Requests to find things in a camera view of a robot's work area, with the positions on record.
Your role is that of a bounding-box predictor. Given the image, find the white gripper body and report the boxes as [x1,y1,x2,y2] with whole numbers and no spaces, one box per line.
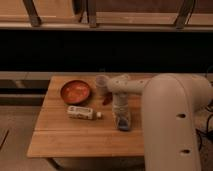
[112,93,131,130]

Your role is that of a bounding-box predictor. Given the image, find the white plastic bottle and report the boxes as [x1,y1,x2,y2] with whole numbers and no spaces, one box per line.
[67,106,102,120]

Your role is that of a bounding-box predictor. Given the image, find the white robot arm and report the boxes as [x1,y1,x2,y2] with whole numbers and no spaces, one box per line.
[95,73,213,171]

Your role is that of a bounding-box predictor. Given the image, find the orange bowl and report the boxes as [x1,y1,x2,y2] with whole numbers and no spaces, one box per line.
[60,80,91,105]

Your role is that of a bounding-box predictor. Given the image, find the wooden table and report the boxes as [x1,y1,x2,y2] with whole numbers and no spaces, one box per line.
[27,75,144,158]

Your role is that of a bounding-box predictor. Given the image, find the black floor cables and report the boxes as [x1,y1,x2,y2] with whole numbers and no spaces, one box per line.
[194,99,213,148]

